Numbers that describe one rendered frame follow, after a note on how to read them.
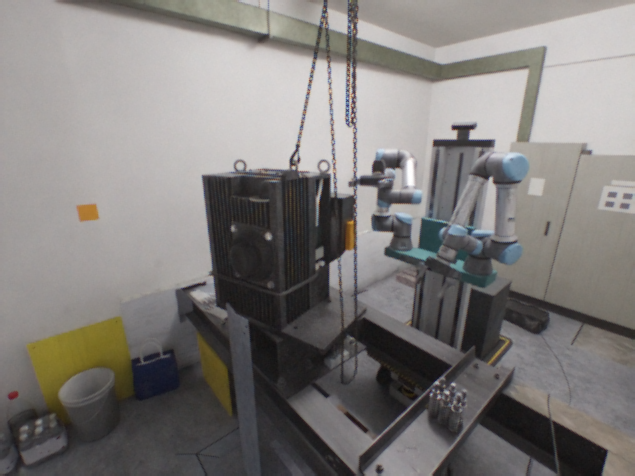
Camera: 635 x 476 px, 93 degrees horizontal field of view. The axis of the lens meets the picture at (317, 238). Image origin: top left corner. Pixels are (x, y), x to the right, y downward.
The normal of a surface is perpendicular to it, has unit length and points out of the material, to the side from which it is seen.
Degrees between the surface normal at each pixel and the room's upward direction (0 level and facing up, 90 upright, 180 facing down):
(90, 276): 90
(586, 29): 90
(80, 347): 87
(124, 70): 90
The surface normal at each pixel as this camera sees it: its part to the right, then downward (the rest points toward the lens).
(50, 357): 0.65, 0.18
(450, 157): -0.76, 0.20
